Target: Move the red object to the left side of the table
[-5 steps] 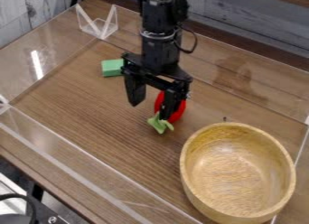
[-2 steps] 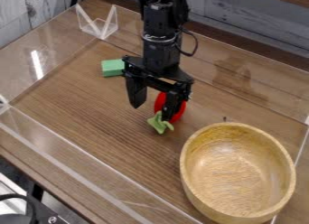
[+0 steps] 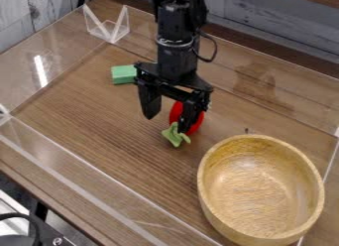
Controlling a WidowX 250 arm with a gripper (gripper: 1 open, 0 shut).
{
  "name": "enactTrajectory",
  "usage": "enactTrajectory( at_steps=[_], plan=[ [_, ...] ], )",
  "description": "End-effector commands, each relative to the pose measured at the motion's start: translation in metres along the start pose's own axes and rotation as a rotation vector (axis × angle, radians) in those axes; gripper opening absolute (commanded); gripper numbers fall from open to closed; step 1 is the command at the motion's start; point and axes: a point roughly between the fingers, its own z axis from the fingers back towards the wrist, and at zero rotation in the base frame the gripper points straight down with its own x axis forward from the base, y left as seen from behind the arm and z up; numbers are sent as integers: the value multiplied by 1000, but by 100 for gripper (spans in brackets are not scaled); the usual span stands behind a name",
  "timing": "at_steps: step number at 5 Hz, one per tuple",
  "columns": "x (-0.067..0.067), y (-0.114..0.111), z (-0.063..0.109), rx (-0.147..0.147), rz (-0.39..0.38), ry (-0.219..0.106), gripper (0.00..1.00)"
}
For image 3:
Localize clear acrylic enclosure wall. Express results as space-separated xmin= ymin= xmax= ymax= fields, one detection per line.
xmin=0 ymin=0 xmax=339 ymax=246

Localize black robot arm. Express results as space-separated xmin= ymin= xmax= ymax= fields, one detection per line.
xmin=134 ymin=0 xmax=218 ymax=133

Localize green rectangular block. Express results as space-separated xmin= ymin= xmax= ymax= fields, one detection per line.
xmin=111 ymin=64 xmax=137 ymax=84

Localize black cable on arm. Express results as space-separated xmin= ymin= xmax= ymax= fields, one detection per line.
xmin=193 ymin=31 xmax=221 ymax=63

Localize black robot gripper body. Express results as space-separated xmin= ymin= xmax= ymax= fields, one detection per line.
xmin=135 ymin=38 xmax=214 ymax=102

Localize red toy strawberry green leaves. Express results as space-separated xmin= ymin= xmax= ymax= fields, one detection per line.
xmin=161 ymin=100 xmax=206 ymax=149

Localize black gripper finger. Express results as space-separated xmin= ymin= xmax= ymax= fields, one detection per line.
xmin=138 ymin=81 xmax=162 ymax=120
xmin=179 ymin=100 xmax=210 ymax=133

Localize wooden bowl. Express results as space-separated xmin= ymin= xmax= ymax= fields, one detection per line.
xmin=198 ymin=134 xmax=325 ymax=246

